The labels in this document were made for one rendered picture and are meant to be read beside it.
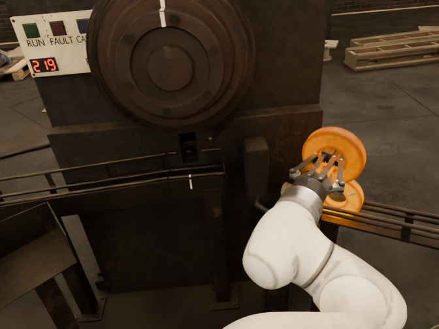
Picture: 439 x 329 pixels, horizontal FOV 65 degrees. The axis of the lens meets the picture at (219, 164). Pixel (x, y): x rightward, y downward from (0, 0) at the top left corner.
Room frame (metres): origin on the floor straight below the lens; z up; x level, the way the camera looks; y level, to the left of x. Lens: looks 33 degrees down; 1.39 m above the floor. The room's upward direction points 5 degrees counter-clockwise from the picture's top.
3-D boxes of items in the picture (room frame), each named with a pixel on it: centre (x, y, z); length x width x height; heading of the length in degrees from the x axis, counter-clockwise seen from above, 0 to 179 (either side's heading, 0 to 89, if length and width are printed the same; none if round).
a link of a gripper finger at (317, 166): (0.66, -0.23, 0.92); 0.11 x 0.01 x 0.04; 147
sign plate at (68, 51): (1.11, 0.45, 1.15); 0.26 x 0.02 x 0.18; 90
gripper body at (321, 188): (0.59, -0.20, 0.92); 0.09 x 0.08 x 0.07; 145
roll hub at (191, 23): (0.91, 0.11, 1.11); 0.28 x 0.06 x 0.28; 90
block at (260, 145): (1.02, -0.13, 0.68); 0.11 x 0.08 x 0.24; 0
